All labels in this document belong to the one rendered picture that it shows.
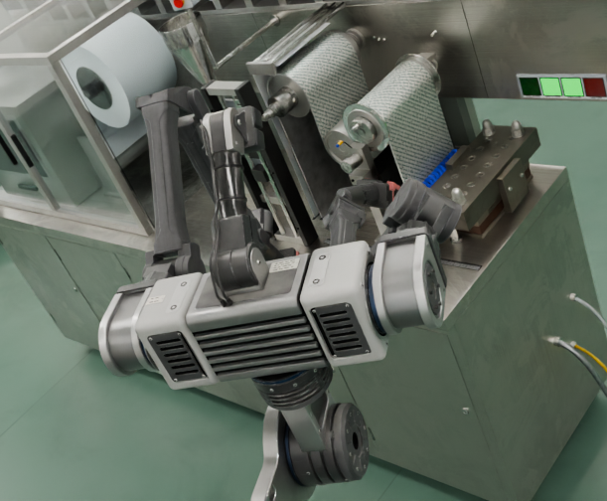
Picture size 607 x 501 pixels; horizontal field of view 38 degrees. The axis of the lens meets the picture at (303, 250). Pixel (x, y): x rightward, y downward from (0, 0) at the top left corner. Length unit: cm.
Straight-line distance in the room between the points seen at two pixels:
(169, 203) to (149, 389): 233
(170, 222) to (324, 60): 94
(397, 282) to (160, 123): 67
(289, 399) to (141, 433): 235
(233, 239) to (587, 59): 121
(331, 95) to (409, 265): 122
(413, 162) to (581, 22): 56
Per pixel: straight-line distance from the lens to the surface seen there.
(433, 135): 251
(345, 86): 257
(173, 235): 173
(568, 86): 240
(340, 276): 136
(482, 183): 240
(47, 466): 400
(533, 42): 239
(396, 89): 240
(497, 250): 236
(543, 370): 269
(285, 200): 257
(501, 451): 258
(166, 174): 177
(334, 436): 161
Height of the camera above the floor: 229
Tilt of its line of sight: 32 degrees down
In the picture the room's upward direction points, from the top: 24 degrees counter-clockwise
